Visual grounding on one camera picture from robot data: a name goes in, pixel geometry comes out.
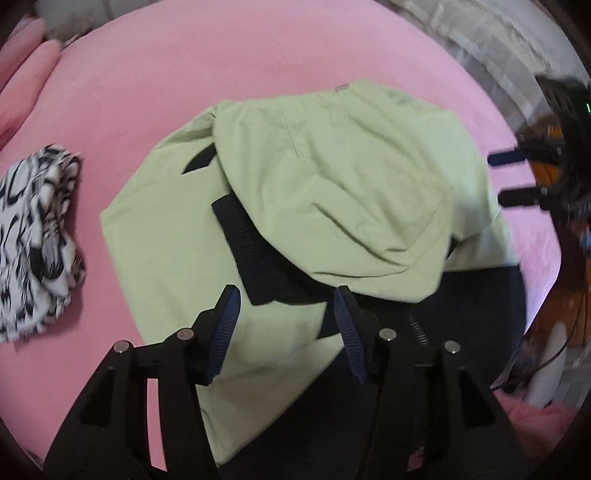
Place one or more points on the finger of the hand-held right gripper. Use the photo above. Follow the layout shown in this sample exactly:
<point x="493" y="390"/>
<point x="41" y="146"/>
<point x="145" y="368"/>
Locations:
<point x="508" y="158"/>
<point x="521" y="197"/>

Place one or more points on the white lace furniture cover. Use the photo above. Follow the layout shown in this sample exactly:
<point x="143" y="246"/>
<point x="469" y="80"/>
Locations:
<point x="498" y="50"/>

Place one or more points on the person's pink fluffy clothing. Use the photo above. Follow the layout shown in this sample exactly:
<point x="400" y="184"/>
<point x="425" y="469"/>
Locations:
<point x="535" y="429"/>

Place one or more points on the pink pillow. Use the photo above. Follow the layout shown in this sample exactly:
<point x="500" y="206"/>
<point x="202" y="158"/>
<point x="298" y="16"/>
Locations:
<point x="23" y="78"/>

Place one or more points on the green and black hooded jacket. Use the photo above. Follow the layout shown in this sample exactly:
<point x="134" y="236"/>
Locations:
<point x="346" y="184"/>

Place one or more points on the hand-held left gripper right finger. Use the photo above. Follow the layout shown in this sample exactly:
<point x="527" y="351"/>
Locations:
<point x="348" y="332"/>

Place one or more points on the black and white printed cloth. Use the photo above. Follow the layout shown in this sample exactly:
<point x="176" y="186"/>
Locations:
<point x="37" y="230"/>

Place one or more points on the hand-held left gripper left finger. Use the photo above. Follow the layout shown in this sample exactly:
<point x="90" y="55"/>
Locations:
<point x="226" y="327"/>

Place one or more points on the pink bed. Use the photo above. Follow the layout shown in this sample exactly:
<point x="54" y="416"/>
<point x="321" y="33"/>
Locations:
<point x="138" y="92"/>

